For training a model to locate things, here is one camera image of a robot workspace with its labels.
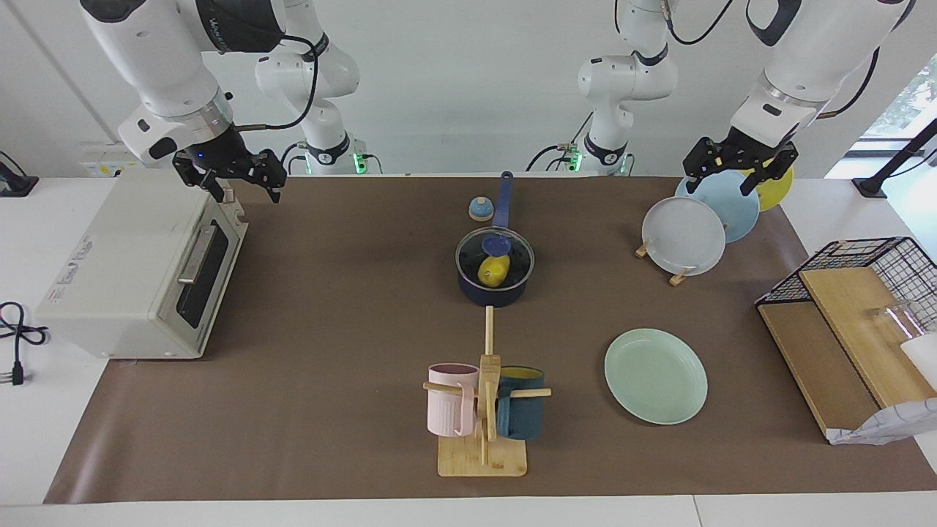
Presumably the glass lid blue knob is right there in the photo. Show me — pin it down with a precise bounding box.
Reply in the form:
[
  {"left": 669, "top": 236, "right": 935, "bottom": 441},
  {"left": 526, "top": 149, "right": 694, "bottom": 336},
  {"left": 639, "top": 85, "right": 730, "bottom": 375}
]
[{"left": 455, "top": 227, "right": 535, "bottom": 288}]

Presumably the yellow plate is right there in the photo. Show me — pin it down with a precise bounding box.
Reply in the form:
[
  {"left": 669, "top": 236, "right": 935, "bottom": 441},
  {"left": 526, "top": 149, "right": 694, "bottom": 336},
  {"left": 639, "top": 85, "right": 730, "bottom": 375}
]
[{"left": 747, "top": 165, "right": 794, "bottom": 213}]

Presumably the light blue plate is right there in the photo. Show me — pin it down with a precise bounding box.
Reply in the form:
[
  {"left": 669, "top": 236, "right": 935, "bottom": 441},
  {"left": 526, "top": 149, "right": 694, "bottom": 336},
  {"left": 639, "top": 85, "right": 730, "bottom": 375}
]
[{"left": 675, "top": 172, "right": 761, "bottom": 244}]

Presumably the grey plate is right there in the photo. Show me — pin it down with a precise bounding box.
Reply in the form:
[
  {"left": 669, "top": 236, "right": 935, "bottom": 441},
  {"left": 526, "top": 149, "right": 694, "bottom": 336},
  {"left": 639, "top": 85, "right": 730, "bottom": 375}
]
[{"left": 642, "top": 196, "right": 727, "bottom": 277}]

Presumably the wooden plate rack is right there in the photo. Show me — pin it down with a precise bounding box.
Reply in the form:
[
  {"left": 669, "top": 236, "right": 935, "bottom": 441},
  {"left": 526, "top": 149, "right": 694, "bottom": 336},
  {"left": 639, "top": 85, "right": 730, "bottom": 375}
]
[{"left": 635, "top": 238, "right": 693, "bottom": 287}]

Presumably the mint green plate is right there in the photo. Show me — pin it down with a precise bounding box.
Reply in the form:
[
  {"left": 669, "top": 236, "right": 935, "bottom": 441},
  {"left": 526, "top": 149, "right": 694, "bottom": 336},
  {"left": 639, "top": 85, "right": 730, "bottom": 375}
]
[{"left": 604, "top": 328, "right": 709, "bottom": 425}]

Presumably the black clamp stand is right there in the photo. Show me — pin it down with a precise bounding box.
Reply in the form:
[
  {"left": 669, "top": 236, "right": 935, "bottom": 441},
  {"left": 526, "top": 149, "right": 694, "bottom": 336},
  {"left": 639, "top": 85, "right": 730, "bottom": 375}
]
[
  {"left": 0, "top": 150, "right": 39, "bottom": 197},
  {"left": 853, "top": 117, "right": 937, "bottom": 198}
]

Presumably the cream toaster oven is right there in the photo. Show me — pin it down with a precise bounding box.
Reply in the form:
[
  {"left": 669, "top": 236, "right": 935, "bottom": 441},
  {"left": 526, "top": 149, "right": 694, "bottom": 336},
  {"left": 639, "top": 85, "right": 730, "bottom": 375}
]
[{"left": 35, "top": 170, "right": 250, "bottom": 361}]

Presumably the light wooden board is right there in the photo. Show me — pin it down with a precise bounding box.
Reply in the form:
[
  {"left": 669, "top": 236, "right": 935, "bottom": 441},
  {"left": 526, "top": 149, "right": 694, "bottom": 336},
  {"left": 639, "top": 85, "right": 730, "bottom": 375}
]
[{"left": 798, "top": 267, "right": 937, "bottom": 409}]

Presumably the dark wooden board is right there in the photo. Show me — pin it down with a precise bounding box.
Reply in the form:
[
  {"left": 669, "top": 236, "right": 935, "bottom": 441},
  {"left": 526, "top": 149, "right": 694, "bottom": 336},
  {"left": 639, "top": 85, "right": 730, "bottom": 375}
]
[{"left": 758, "top": 302, "right": 883, "bottom": 440}]

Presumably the clear glass cup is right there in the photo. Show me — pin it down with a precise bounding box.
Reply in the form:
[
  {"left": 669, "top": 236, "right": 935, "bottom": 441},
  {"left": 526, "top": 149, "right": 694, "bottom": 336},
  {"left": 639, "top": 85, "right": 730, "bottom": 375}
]
[{"left": 871, "top": 302, "right": 925, "bottom": 343}]

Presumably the brown table mat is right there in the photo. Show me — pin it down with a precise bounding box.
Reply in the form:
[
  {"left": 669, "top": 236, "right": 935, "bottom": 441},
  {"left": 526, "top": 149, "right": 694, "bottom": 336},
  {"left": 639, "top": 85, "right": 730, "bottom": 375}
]
[{"left": 44, "top": 176, "right": 937, "bottom": 504}]

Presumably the dark blue saucepan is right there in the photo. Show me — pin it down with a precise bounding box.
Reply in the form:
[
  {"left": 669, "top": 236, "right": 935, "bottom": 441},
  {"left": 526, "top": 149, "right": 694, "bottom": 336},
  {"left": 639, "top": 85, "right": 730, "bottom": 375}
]
[{"left": 455, "top": 171, "right": 535, "bottom": 308}]

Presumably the white plastic cup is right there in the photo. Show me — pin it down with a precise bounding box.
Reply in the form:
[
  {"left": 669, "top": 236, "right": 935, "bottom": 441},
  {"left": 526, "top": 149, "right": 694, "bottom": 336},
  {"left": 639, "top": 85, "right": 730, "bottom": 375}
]
[{"left": 900, "top": 333, "right": 937, "bottom": 389}]

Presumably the pink ribbed mug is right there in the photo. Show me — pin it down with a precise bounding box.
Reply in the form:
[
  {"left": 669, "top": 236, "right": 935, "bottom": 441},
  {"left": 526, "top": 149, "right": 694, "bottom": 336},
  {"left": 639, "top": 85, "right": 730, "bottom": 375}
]
[{"left": 428, "top": 363, "right": 480, "bottom": 438}]

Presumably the wooden box with mesh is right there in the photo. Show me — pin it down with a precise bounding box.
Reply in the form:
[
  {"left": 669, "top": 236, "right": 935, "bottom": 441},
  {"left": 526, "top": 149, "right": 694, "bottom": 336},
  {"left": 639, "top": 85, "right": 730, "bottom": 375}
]
[{"left": 827, "top": 399, "right": 937, "bottom": 446}]

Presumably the dark teal mug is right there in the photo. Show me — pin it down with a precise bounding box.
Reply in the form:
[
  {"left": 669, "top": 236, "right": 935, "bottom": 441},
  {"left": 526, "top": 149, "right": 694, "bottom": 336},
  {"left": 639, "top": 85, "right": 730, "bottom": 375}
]
[{"left": 496, "top": 366, "right": 545, "bottom": 441}]

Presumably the wooden mug tree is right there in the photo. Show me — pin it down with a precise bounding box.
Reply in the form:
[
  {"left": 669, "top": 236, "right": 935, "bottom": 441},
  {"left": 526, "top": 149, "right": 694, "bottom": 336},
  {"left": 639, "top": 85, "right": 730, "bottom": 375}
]
[{"left": 423, "top": 306, "right": 552, "bottom": 478}]

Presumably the white wall socket strip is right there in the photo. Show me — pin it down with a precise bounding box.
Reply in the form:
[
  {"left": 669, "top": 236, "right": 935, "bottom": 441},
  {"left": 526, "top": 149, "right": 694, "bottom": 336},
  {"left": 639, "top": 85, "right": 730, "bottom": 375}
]
[{"left": 79, "top": 143, "right": 136, "bottom": 178}]

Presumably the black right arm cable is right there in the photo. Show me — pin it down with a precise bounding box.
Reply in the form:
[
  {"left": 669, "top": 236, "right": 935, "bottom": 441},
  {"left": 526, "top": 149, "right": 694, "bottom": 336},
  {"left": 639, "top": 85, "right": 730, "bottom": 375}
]
[{"left": 233, "top": 33, "right": 326, "bottom": 132}]

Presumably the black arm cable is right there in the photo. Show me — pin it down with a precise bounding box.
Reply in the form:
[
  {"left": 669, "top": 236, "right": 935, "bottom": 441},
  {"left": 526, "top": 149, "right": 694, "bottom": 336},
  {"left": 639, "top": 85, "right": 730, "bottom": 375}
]
[
  {"left": 659, "top": 0, "right": 919, "bottom": 119},
  {"left": 233, "top": 33, "right": 326, "bottom": 132}
]

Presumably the black left base cable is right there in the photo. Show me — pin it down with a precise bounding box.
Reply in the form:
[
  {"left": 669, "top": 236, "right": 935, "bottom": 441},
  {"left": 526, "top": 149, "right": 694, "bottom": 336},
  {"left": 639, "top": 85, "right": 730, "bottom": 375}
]
[{"left": 527, "top": 113, "right": 594, "bottom": 173}]

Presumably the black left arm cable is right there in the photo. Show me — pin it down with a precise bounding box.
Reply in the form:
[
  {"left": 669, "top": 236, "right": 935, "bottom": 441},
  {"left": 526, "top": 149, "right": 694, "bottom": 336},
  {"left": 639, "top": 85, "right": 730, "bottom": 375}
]
[{"left": 659, "top": 0, "right": 919, "bottom": 119}]

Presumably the black wire basket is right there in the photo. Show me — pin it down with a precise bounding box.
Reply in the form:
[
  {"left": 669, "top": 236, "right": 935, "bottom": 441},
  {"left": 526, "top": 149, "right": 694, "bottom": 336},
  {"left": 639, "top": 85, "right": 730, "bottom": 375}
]
[{"left": 755, "top": 236, "right": 937, "bottom": 334}]

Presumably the black power cable with plug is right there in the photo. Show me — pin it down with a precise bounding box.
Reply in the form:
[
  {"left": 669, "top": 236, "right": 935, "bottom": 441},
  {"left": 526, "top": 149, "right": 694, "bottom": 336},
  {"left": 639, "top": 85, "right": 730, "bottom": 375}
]
[{"left": 0, "top": 302, "right": 48, "bottom": 386}]

